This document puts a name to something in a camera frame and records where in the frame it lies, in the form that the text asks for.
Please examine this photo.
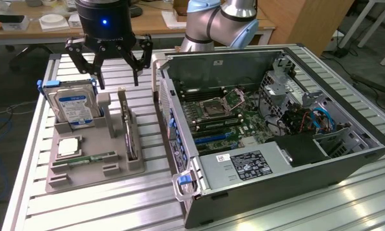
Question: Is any small white box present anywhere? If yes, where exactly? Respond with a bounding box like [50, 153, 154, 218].
[68, 13, 82, 28]

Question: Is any grey metal drive bracket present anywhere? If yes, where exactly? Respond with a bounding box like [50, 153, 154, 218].
[313, 126, 353, 157]

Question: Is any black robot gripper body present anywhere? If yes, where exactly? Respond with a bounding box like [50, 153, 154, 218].
[73, 0, 137, 60]

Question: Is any hard disk in blue carrier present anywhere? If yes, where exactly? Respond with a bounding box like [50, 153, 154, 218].
[36, 78, 98, 129]

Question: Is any green GPU card with fan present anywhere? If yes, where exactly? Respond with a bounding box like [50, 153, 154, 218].
[117, 87, 140, 161]

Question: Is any blue wire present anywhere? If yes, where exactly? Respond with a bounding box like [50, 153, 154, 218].
[309, 108, 336, 132]

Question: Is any metal disk bay cage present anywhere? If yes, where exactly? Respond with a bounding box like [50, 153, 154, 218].
[260, 54, 325, 114]

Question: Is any white table frame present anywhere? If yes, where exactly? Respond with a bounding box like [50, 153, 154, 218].
[338, 0, 385, 65]

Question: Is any green RAM stick bare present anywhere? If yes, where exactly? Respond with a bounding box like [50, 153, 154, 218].
[64, 152, 116, 167]

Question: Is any white paper stack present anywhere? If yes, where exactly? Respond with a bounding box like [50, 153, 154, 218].
[161, 11, 189, 29]

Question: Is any black open PC case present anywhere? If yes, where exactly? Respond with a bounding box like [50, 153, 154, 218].
[150, 47, 385, 229]

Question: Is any black lamp base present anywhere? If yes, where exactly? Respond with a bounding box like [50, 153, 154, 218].
[129, 4, 144, 19]

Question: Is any white box with black top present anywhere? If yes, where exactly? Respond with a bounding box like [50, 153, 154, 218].
[0, 14, 30, 31]

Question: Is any black office chair base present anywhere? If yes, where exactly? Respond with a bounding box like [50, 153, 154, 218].
[9, 44, 84, 70]

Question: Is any metal socket cover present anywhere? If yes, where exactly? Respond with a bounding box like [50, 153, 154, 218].
[222, 88, 246, 111]

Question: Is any grey parts rack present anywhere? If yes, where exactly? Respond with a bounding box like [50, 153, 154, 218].
[44, 92, 145, 194]

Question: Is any silver CPU chip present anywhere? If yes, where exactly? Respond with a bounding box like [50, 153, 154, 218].
[57, 139, 80, 157]

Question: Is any wooden desk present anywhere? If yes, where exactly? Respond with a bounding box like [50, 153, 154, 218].
[0, 0, 277, 46]

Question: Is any RAM stick with white label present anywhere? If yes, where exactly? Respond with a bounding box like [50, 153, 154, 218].
[194, 117, 244, 129]

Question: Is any green motherboard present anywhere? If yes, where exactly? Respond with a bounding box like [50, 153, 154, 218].
[173, 79, 277, 156]

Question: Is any CPU socket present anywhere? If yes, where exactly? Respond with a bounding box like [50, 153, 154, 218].
[201, 98, 233, 119]

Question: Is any white round holder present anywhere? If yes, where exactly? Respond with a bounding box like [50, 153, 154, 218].
[38, 13, 70, 32]

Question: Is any blue floor cable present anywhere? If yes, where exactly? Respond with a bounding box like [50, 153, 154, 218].
[0, 115, 13, 210]

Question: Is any red wire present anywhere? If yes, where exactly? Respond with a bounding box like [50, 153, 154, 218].
[300, 112, 312, 128]

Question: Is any black floor stand base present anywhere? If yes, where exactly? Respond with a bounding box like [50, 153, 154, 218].
[350, 73, 385, 97]

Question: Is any brown cardboard box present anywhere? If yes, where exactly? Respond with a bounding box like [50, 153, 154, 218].
[173, 0, 190, 15]

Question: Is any blue expansion slot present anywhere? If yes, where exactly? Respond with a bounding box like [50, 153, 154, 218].
[192, 134, 228, 145]

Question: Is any grey power supply unit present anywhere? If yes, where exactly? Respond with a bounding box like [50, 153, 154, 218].
[194, 141, 297, 192]

